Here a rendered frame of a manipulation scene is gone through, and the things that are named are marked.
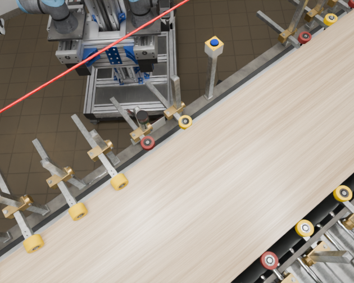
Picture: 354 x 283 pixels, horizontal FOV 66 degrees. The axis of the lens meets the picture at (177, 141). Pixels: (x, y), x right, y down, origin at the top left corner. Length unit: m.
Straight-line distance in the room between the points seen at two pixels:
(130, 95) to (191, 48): 0.93
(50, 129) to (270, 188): 2.13
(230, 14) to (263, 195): 2.42
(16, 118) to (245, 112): 2.29
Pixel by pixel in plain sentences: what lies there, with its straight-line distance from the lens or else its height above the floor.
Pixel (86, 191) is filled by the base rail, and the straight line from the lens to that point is 1.79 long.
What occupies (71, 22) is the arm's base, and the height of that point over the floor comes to 1.09.
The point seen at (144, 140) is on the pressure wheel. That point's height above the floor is 0.90.
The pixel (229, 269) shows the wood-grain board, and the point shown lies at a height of 0.90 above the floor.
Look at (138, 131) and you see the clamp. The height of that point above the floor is 0.87.
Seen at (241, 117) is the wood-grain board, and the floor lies 0.90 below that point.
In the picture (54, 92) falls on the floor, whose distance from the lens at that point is 3.11.
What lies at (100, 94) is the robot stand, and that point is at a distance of 2.64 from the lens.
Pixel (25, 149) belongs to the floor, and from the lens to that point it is 2.93.
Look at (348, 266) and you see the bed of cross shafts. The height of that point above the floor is 0.71.
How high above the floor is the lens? 2.31
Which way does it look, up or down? 67 degrees down
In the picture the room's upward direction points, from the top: 7 degrees counter-clockwise
